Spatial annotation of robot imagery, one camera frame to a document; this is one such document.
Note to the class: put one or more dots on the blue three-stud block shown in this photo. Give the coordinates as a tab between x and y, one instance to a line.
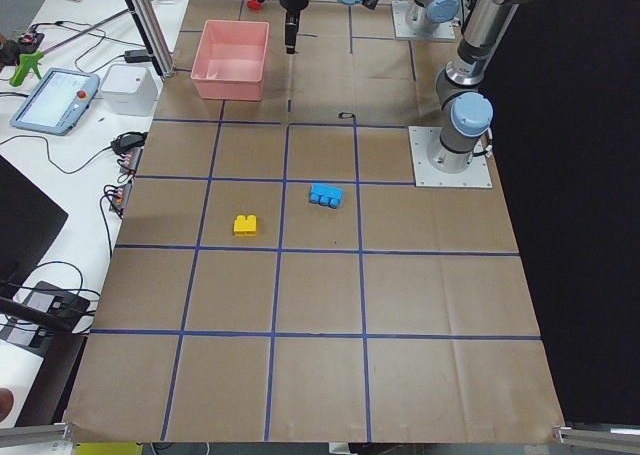
325	195

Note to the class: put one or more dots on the green plastic clamp tool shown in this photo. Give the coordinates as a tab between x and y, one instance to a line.
28	63

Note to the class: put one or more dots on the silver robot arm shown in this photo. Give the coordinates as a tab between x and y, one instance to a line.
426	16
467	114

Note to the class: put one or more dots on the yellow two-stud block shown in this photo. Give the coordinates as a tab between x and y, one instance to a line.
245	225

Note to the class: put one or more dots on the brown paper table mat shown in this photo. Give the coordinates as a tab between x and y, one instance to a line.
403	315

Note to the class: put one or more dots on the aluminium frame post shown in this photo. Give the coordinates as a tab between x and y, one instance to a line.
150	31

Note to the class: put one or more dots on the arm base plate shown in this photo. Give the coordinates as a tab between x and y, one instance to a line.
436	167
402	31

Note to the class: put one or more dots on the pink plastic box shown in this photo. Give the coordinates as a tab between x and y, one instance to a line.
230	60

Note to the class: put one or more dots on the black power adapter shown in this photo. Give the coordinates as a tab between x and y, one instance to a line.
136	56

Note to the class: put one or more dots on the blue teach pendant tablet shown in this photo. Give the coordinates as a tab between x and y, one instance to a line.
57	103

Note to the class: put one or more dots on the black monitor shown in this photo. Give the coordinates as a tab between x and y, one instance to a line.
30	223

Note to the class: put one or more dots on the white cube device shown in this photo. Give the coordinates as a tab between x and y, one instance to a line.
129	90

